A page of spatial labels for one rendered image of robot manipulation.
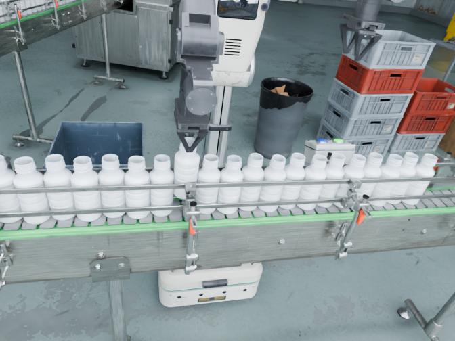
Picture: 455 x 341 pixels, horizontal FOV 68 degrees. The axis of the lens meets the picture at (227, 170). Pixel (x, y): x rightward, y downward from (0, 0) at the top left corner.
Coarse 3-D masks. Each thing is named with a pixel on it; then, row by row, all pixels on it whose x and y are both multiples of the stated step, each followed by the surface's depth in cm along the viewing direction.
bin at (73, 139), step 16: (64, 128) 133; (80, 128) 134; (96, 128) 136; (112, 128) 137; (128, 128) 139; (64, 144) 134; (80, 144) 138; (96, 144) 140; (112, 144) 141; (128, 144) 143; (64, 160) 134; (96, 160) 144; (128, 160) 147
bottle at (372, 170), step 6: (372, 156) 94; (378, 156) 96; (366, 162) 96; (372, 162) 95; (378, 162) 94; (366, 168) 96; (372, 168) 95; (378, 168) 96; (366, 174) 96; (372, 174) 95; (378, 174) 95; (366, 186) 97; (372, 186) 98; (360, 192) 99; (366, 192) 99
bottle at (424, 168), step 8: (424, 160) 99; (432, 160) 97; (416, 168) 100; (424, 168) 99; (432, 168) 99; (416, 176) 100; (424, 176) 99; (432, 176) 99; (416, 184) 101; (424, 184) 101; (408, 192) 104; (416, 192) 102; (408, 200) 105; (416, 200) 104
